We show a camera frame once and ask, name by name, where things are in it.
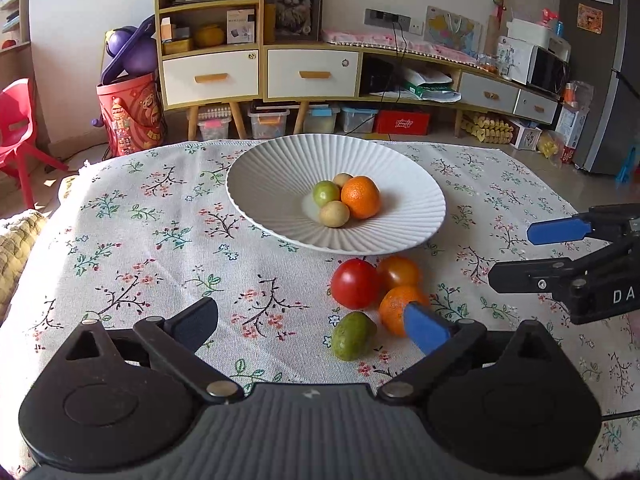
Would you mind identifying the red decorated bucket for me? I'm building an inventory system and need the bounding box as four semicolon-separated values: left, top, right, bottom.
96;74;166;157

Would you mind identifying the green avocado-like fruit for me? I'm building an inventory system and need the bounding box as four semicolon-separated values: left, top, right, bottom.
331;311;378;361

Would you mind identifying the red plastic chair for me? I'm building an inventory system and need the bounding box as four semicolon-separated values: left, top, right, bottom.
0;78;70;209

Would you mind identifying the clear storage bin orange latch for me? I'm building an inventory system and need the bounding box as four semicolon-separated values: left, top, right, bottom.
248;110;290;140

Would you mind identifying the low curved TV cabinet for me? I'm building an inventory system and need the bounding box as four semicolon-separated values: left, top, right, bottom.
322;26;559;127

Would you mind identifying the white microwave oven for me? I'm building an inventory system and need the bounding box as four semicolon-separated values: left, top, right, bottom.
497;36;570;96

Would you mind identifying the white ribbed plate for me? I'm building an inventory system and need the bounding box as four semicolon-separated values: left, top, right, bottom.
226;134;446;256

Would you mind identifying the green lime fruit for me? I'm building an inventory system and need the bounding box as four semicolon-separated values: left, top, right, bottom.
312;180;341;208

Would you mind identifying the red storage box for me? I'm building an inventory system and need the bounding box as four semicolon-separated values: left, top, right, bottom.
375;110;431;136

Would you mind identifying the clear storage bin blue lid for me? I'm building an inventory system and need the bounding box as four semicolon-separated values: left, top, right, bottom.
303;106;340;134

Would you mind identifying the framed cat picture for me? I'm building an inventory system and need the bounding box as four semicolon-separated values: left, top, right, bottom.
265;0;322;44

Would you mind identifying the orange tomato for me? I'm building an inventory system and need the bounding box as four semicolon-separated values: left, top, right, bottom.
376;256;422;290

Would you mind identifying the red tomato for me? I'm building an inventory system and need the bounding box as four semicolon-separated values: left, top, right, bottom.
330;258;382;310

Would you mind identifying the wooden shelf cabinet with drawers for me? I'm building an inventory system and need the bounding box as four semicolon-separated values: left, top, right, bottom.
154;0;361;140

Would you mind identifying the orange mandarin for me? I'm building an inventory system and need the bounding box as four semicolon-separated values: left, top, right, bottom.
341;176;381;220
378;285;430;337

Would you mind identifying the grey refrigerator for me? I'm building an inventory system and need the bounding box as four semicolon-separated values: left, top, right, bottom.
560;0;639;177

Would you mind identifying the small tan round fruit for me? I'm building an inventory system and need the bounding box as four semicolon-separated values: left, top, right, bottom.
319;200;350;229

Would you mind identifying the purple exercise ball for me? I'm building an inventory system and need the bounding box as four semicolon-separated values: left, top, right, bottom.
101;15;158;84

